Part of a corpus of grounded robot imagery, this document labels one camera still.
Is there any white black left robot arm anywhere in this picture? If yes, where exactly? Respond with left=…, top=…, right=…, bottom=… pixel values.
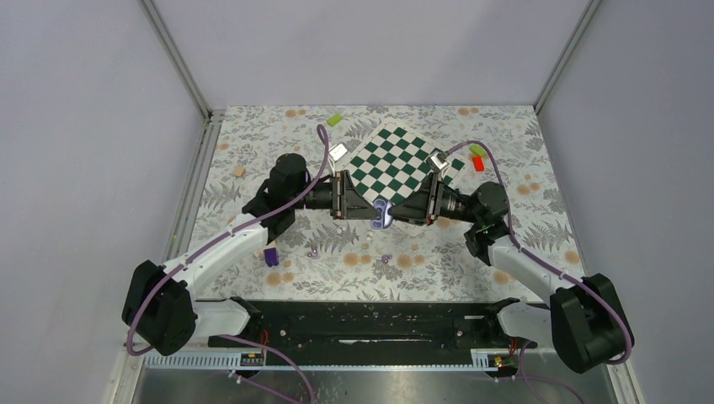
left=121, top=153, right=379, bottom=356

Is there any purple block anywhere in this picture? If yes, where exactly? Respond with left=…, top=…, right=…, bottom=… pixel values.
left=264, top=247, right=280, bottom=268

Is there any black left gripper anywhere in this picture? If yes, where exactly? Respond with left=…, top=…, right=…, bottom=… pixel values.
left=290, top=171, right=381, bottom=221

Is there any left aluminium frame post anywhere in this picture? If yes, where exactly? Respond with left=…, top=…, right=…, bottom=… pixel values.
left=138, top=0, right=212, bottom=120

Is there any red block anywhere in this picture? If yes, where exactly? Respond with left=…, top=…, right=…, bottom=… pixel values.
left=472, top=156, right=485, bottom=173

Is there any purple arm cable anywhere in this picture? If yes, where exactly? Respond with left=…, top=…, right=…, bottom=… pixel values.
left=443, top=141, right=636, bottom=404
left=125, top=124, right=333, bottom=404

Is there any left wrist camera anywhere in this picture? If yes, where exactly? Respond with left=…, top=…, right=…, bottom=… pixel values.
left=328, top=143, right=349, bottom=174

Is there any white slotted cable duct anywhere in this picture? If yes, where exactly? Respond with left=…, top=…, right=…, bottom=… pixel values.
left=144, top=349, right=501, bottom=372

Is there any green white chessboard mat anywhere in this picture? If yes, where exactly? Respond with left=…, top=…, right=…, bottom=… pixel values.
left=337, top=120, right=442, bottom=205

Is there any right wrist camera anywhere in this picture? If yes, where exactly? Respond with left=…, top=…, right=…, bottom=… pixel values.
left=425, top=150, right=451, bottom=178

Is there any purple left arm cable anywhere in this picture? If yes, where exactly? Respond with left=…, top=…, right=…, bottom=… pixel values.
left=125, top=124, right=333, bottom=404

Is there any floral patterned table mat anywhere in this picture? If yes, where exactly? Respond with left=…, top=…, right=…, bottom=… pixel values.
left=189, top=105, right=583, bottom=301

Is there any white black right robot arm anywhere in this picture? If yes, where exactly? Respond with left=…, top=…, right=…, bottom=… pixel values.
left=389, top=175, right=635, bottom=374

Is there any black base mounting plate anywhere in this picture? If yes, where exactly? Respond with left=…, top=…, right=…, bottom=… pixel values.
left=240, top=298, right=515, bottom=364

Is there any lime green block right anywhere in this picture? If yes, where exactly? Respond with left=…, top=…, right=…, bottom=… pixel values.
left=469, top=144, right=488, bottom=157

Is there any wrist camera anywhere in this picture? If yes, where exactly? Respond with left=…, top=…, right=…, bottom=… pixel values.
left=425, top=150, right=451, bottom=178
left=328, top=143, right=349, bottom=174

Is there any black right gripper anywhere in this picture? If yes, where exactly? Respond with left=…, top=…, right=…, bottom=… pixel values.
left=386, top=172, right=482, bottom=226

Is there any aluminium frame post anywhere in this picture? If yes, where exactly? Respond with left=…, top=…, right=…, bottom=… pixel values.
left=138, top=0, right=212, bottom=120
left=533, top=0, right=604, bottom=115

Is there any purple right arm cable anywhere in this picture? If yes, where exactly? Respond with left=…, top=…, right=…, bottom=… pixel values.
left=443, top=141, right=636, bottom=404

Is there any lime green block far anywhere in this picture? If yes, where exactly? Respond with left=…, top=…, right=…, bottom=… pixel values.
left=327, top=114, right=343, bottom=127

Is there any lime green block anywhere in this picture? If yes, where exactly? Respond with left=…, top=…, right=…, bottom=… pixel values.
left=327, top=114, right=343, bottom=127
left=469, top=144, right=488, bottom=157

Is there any right aluminium frame post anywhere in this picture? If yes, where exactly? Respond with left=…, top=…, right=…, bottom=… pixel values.
left=533, top=0, right=604, bottom=115

